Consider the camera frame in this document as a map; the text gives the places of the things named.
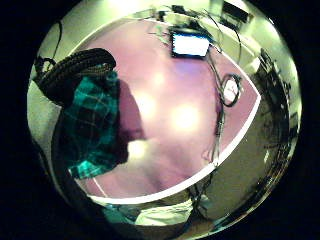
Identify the green plaid cloth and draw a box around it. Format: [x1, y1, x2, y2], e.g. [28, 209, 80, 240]
[61, 70, 130, 180]

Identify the black tablet with bright screen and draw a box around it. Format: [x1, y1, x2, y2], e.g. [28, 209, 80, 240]
[169, 29, 212, 60]

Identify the the person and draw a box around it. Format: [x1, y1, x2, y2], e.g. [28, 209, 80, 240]
[99, 195, 209, 233]

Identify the dark equipment rack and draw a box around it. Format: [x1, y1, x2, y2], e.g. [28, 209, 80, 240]
[258, 48, 296, 154]

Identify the thin black cable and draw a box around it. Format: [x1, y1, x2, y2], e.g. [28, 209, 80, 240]
[33, 19, 65, 76]

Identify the black looped cable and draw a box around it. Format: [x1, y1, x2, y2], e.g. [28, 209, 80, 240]
[205, 52, 244, 168]

